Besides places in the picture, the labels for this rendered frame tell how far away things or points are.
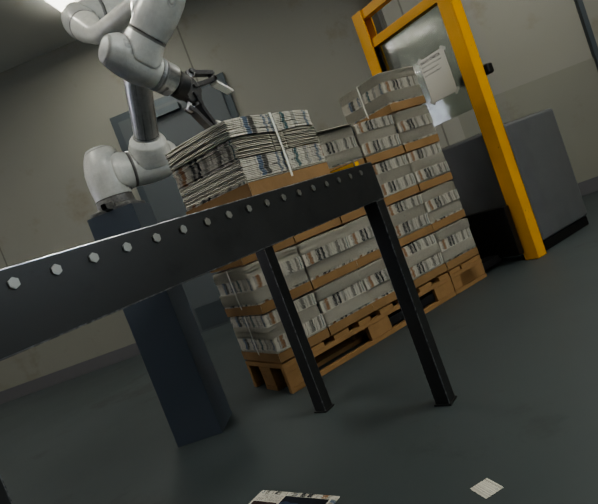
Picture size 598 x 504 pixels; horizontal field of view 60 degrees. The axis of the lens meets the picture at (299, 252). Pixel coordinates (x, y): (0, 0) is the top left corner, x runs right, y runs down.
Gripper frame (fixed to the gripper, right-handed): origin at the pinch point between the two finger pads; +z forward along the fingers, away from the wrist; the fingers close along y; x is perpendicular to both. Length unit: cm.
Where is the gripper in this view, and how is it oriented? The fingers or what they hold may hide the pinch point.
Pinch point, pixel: (228, 109)
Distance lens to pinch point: 167.7
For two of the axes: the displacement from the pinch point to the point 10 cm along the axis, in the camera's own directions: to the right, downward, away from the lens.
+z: 6.6, 1.8, 7.3
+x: 7.5, -2.3, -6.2
